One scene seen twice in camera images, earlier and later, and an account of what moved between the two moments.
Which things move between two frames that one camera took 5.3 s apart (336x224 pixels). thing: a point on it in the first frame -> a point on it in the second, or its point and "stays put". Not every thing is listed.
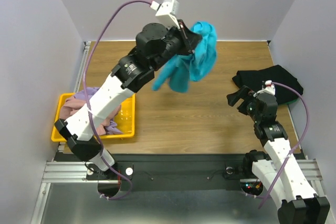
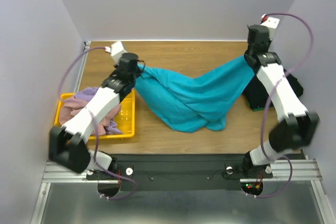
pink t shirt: [71, 105] stays put
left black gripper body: [174, 41] -> [137, 74]
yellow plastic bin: [125, 120] stays put
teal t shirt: [198, 65] -> [188, 104]
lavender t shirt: [111, 128] stays put
